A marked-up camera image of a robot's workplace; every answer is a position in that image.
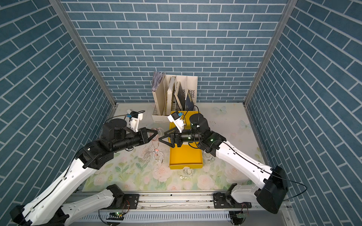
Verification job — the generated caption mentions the white earphones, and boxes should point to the white earphones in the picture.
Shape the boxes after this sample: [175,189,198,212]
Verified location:
[202,152,214,162]
[153,150,165,163]
[179,167,194,179]

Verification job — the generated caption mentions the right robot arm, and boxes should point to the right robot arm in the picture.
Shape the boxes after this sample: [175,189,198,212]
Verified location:
[159,111,288,214]

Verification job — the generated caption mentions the white file organizer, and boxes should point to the white file organizer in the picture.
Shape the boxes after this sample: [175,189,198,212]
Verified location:
[152,72,198,123]

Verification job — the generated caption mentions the aluminium rail frame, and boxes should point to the aluminium rail frame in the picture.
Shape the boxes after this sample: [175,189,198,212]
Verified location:
[65,192,299,226]

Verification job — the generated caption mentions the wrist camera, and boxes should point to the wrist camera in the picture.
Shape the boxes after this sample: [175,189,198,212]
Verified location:
[126,110,144,132]
[167,111,185,133]

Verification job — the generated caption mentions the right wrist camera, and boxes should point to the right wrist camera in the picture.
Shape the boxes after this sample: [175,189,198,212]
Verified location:
[167,111,185,133]

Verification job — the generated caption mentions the yellow drawer cabinet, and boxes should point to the yellow drawer cabinet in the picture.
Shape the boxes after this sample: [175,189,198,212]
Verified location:
[169,113,198,145]

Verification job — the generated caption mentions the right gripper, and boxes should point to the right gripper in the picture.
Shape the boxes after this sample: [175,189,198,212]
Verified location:
[160,127,203,148]

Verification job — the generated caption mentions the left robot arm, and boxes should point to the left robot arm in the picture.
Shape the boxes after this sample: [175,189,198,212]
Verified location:
[10,118,158,226]

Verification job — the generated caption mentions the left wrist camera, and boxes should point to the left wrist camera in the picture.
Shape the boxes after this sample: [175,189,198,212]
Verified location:
[126,110,144,132]

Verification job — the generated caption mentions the pink earphones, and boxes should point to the pink earphones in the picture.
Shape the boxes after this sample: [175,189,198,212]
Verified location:
[152,128,164,152]

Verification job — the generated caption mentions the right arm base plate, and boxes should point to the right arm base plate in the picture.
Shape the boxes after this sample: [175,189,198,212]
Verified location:
[213,183,252,209]

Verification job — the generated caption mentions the yellow drawer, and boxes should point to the yellow drawer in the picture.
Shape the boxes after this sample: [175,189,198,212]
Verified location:
[169,145,203,170]

